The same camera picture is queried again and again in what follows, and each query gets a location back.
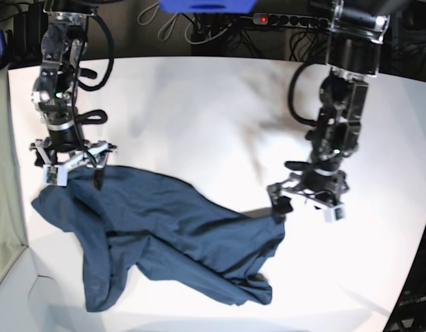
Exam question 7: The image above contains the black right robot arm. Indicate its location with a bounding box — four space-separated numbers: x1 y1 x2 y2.
30 1 117 190

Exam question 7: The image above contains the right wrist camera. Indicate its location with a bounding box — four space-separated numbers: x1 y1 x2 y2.
42 165 68 187

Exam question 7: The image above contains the black power strip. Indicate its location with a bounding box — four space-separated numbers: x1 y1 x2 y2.
252 13 330 29

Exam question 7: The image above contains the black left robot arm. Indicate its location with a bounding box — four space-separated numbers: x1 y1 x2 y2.
268 1 391 222

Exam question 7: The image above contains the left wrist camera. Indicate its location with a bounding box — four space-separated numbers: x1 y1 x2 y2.
324 203 346 223

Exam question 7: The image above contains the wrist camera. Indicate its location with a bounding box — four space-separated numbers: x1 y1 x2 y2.
42 165 68 187
324 203 346 223

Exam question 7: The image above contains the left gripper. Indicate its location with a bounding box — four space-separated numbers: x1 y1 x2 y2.
267 169 349 221

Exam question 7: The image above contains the blue plastic bin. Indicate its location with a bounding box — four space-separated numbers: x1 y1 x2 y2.
159 0 257 14

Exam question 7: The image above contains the blue cylinder object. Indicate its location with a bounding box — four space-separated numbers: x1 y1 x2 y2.
0 29 7 57

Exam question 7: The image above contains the grey-green fabric curtain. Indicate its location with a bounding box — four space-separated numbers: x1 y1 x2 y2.
0 67 27 281

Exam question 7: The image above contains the dark blue t-shirt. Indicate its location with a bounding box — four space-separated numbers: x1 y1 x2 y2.
32 166 285 313

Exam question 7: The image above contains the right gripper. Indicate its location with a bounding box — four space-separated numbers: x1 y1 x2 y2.
29 129 117 191

